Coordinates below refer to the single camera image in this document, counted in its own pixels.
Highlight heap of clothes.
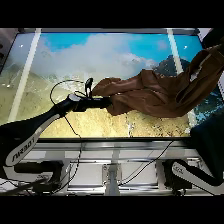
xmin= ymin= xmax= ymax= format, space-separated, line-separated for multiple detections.
xmin=201 ymin=28 xmax=224 ymax=50

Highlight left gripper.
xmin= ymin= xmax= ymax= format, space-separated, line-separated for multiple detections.
xmin=73 ymin=96 xmax=114 ymax=113

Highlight brown pants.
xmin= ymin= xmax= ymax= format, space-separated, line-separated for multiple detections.
xmin=91 ymin=43 xmax=224 ymax=120

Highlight black garment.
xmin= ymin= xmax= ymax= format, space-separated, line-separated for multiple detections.
xmin=189 ymin=111 xmax=224 ymax=184

